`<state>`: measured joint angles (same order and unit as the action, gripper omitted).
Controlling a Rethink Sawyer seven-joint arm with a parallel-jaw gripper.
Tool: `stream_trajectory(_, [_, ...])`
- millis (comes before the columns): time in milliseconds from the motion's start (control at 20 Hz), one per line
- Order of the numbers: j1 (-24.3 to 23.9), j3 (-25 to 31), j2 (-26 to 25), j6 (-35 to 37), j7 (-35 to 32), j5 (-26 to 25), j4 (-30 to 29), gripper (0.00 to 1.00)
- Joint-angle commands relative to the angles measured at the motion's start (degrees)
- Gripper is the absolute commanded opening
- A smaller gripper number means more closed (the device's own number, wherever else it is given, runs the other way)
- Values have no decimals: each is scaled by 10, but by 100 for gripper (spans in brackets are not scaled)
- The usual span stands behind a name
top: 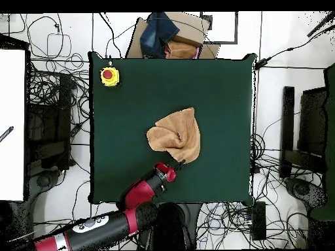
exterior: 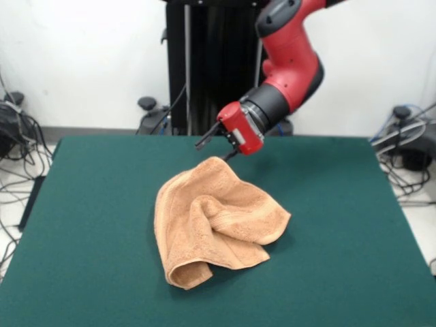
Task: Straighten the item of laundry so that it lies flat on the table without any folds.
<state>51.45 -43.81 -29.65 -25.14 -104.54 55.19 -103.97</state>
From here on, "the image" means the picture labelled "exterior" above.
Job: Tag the black pedestal base leg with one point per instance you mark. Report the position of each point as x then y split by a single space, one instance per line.
287 128
147 104

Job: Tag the tan terry towel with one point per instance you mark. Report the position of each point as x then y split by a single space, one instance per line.
190 190

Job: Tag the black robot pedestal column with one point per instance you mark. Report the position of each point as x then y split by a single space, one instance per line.
211 68

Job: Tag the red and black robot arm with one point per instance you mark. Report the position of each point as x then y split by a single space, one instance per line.
293 58

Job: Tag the dark green tablecloth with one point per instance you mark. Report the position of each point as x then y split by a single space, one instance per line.
102 204

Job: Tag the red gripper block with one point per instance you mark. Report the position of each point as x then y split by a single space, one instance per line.
242 133

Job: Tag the black caster base leg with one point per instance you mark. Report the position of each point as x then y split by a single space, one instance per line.
413 156
7 136

